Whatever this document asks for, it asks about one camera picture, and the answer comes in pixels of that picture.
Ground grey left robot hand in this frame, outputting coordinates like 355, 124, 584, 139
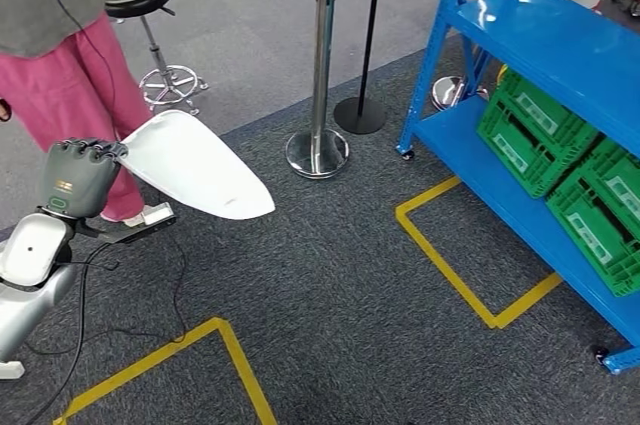
39, 138, 130, 221

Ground white plastic car part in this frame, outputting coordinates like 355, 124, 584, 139
117, 109, 276, 221

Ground blue metal shelf rack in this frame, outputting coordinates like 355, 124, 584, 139
396, 0, 640, 376

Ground person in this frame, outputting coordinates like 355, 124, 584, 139
0, 0, 162, 228

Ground yellow floor tape square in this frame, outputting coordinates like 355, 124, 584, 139
52, 317, 278, 425

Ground black pole stand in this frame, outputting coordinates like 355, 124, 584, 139
334, 0, 389, 135

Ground green plastic crate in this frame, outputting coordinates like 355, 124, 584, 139
546, 138, 640, 297
476, 69, 599, 199

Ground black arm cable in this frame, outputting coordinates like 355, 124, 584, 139
22, 236, 189, 425

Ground chrome stanchion post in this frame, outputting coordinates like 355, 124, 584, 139
432, 76, 490, 112
285, 0, 350, 179

